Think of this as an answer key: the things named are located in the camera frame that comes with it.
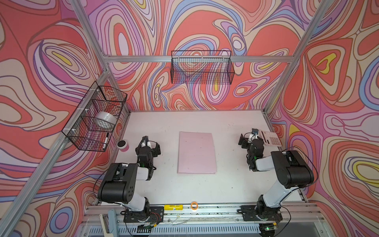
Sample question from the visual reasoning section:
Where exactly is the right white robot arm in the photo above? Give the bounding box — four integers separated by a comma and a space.
238, 129, 314, 220

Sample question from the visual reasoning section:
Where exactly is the black wire basket left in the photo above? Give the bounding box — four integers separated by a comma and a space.
62, 82, 127, 152

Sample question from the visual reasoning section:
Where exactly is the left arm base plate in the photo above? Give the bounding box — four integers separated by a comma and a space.
120, 206, 164, 225

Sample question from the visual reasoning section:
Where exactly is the pink tape roll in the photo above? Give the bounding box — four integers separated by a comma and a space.
117, 140, 129, 152

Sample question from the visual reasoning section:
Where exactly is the yellow label strip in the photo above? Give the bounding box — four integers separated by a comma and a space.
164, 204, 183, 210

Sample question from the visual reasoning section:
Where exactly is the black marker pen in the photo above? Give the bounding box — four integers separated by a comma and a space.
102, 133, 109, 151

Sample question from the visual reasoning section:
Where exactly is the white tape roll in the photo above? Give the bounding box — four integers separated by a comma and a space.
96, 111, 117, 124

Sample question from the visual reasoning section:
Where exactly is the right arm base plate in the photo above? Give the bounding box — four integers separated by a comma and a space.
237, 205, 283, 222

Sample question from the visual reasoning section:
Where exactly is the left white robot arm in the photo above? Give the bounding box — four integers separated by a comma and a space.
97, 136, 161, 215

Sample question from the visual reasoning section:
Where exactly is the black wire basket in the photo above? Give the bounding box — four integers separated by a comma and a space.
170, 49, 235, 85
62, 82, 127, 152

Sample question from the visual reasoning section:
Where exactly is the black wire basket back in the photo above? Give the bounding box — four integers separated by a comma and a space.
170, 49, 235, 85

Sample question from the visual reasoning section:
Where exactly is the pink file folder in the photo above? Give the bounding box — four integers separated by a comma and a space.
177, 131, 217, 174

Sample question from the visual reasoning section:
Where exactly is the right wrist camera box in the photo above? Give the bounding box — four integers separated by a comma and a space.
249, 128, 259, 141

